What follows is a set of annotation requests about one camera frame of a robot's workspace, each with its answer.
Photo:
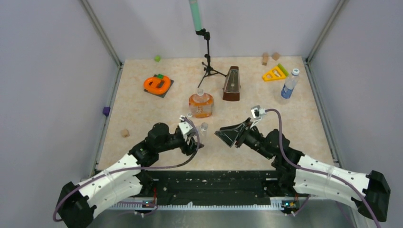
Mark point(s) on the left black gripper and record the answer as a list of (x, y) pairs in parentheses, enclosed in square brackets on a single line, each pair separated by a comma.
[(189, 149)]

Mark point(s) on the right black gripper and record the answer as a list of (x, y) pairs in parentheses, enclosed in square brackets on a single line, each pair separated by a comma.
[(238, 132)]

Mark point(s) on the clear bottle blue cap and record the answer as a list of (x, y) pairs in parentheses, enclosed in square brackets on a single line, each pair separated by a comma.
[(203, 129)]

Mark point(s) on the orange clear plastic bottle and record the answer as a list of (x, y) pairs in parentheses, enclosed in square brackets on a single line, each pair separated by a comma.
[(201, 104)]

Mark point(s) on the blue water bottle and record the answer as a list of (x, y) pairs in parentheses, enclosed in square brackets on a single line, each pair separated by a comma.
[(290, 83)]

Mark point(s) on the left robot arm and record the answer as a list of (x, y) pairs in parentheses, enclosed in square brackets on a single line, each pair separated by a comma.
[(79, 204)]

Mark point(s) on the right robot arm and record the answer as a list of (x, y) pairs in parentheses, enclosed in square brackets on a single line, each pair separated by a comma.
[(299, 173)]

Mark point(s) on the brown metronome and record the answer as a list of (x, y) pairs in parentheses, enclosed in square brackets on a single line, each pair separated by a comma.
[(231, 88)]

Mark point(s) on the wooden cube near left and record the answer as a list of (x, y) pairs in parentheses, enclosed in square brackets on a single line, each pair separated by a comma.
[(125, 133)]

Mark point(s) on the black tripod stand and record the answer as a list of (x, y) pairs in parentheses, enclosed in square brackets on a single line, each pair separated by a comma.
[(208, 69)]

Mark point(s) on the yellow triangle toy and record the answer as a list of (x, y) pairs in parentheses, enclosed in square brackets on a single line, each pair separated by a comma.
[(274, 74)]

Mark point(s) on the green stick toy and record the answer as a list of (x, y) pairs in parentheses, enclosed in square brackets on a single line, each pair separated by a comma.
[(285, 72)]

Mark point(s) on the left wooden block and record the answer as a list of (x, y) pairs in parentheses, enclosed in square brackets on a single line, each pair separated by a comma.
[(265, 58)]

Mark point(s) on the wooden block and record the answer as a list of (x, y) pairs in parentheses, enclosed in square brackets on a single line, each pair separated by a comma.
[(275, 56), (265, 58)]

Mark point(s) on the purple block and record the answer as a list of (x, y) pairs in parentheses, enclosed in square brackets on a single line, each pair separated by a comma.
[(106, 111)]

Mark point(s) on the right wooden block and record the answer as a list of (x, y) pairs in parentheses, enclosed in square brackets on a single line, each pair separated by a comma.
[(275, 56)]

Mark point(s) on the green foam microphone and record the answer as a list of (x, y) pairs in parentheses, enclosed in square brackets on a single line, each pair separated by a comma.
[(195, 15)]

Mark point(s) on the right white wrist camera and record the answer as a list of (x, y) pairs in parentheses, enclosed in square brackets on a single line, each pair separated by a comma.
[(257, 114)]

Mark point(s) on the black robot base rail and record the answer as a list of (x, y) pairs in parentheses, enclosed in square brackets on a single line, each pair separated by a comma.
[(212, 190)]

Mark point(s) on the grey square base plate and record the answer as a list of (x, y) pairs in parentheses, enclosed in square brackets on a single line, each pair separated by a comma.
[(167, 89)]

